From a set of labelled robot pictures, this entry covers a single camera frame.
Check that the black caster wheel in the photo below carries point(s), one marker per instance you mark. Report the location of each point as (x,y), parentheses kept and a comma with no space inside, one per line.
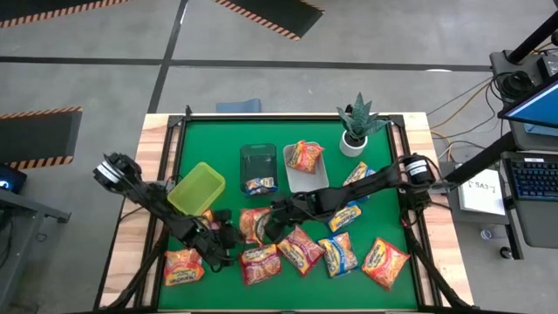
(505,252)

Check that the clear plastic bottle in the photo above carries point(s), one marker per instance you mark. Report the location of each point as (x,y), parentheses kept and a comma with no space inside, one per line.
(487,233)

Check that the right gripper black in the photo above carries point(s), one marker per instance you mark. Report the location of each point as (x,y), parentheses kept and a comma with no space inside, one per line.
(296,208)

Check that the orange Maruchan noodle packet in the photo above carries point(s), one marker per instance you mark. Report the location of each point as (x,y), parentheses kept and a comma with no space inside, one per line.
(252,224)
(385,263)
(183,267)
(305,157)

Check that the black diagonal support bar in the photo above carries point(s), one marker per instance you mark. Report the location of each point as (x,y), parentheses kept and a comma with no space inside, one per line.
(479,159)

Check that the blue Maruchan noodle packet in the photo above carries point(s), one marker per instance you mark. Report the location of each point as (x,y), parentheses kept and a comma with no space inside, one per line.
(359,171)
(344,217)
(261,185)
(338,255)

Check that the green snake plant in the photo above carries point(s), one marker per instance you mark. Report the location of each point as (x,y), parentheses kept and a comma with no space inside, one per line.
(359,120)

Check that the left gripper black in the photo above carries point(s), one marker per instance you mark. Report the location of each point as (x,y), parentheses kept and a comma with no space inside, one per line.
(213,246)

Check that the computer monitor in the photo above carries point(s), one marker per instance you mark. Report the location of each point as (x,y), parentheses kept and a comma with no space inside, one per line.
(536,109)

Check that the yellow-green plastic bin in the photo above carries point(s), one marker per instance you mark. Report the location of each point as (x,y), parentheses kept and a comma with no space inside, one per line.
(196,189)

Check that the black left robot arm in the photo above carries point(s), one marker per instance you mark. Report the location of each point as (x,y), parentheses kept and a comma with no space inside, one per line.
(148,196)

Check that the black round pole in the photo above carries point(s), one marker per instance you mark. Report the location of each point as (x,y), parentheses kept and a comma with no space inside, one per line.
(532,41)

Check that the black device with blue light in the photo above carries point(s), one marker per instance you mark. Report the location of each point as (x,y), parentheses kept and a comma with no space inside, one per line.
(11,179)

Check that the white plastic bin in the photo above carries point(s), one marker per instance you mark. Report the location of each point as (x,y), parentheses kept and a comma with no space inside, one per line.
(314,181)

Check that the black aluminium table frame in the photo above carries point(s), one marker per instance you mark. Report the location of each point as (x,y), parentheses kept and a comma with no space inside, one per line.
(174,121)

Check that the white paper sign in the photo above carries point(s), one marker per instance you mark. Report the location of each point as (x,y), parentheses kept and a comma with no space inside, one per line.
(481,196)

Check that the white plant pot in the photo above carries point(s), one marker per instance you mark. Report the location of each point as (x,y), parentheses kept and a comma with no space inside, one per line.
(351,149)

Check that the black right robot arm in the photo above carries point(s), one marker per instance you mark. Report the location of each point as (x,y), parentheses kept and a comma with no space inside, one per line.
(370,181)

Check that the black hazard-striped floor mat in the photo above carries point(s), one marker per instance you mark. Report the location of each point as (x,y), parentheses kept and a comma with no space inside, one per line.
(35,135)
(43,8)
(279,13)

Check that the black keyboard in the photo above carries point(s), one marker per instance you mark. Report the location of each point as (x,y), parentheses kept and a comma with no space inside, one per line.
(534,179)

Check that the dark green plastic bin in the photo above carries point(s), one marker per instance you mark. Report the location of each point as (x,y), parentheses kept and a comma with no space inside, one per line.
(258,161)

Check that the green felt mat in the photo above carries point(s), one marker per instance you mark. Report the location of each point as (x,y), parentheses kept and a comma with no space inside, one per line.
(209,292)

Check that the grey metal stand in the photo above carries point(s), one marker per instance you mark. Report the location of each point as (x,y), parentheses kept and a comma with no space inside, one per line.
(26,205)

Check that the red Maruchan noodle packet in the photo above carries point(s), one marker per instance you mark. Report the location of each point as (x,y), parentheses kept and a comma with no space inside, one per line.
(209,218)
(301,250)
(260,264)

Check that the grey computer cart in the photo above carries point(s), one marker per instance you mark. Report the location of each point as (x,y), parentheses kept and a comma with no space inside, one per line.
(540,227)

